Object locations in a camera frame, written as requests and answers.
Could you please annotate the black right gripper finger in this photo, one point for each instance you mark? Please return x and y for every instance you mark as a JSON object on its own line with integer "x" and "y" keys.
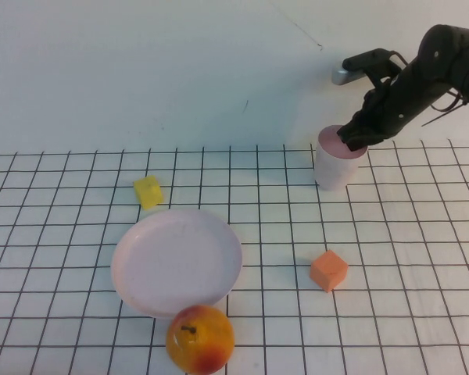
{"x": 377, "y": 134}
{"x": 353, "y": 138}

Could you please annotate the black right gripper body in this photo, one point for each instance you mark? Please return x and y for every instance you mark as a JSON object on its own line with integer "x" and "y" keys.
{"x": 406, "y": 97}

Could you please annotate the pink plastic cup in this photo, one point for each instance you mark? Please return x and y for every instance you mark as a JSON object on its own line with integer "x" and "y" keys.
{"x": 332, "y": 172}

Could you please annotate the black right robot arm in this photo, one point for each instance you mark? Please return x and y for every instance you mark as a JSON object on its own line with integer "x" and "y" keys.
{"x": 453, "y": 54}

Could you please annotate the pink round plate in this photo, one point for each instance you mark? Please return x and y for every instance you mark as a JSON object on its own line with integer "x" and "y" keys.
{"x": 172, "y": 261}

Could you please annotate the white black-grid tablecloth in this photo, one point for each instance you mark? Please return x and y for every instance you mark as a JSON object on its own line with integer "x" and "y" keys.
{"x": 281, "y": 234}

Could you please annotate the orange foam cube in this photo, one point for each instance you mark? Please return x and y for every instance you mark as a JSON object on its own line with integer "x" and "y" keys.
{"x": 328, "y": 271}

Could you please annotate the yellow foam cube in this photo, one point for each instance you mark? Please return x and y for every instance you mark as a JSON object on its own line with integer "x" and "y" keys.
{"x": 148, "y": 193}

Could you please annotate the red yellow apple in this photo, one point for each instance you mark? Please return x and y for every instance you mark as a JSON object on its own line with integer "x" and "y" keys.
{"x": 203, "y": 343}

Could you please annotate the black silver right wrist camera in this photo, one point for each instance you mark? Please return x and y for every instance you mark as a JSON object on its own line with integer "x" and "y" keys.
{"x": 363, "y": 64}

